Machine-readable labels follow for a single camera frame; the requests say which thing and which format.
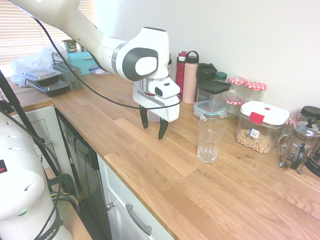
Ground red water bottle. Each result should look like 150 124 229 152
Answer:
174 51 189 95

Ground window blinds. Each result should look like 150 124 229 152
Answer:
0 0 97 66

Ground coloured wire bundle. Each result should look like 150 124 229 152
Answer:
49 191 82 213

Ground clear drinking glass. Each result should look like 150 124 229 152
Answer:
197 117 227 163

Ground jar with black lid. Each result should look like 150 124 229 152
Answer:
299 105 320 121

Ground white plastic bag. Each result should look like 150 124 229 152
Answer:
9 41 69 87

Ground white cabinet with metal handle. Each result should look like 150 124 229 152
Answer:
96 154 176 240

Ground teal box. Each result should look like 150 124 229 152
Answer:
66 50 98 76

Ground jar with green lid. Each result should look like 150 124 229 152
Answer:
214 71 229 85

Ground clear canister square dark lid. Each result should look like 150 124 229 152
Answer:
196 80 232 113

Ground glass french press chrome frame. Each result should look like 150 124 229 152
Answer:
278 117 320 175

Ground small jar red checked lid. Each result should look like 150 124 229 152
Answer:
224 97 245 120

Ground pink water bottle black cap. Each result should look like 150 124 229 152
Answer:
182 50 200 105

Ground silver cabinet handle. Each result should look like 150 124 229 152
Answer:
124 203 153 236

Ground black dishwasher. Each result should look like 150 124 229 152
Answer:
54 107 113 240

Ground black takeout container clear lid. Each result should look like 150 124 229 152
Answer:
28 80 71 98
20 69 62 88

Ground cereal container white lid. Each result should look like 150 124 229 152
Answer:
234 101 291 155

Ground black shaker bottle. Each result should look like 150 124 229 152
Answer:
197 62 218 84

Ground grey cutlery basket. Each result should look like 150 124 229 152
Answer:
51 52 85 92

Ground glass food container teal lid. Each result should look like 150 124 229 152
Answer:
192 99 229 120

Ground glass jar red checked lid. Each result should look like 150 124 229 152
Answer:
244 81 268 105
227 76 249 101

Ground black tripod leg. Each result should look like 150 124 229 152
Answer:
0 69 62 177

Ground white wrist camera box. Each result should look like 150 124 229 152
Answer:
147 76 181 99

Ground clear zip bag blue seal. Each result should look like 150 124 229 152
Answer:
88 63 109 76

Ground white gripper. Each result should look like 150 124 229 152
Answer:
131 83 182 141

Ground green paper cup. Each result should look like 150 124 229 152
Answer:
61 39 77 54

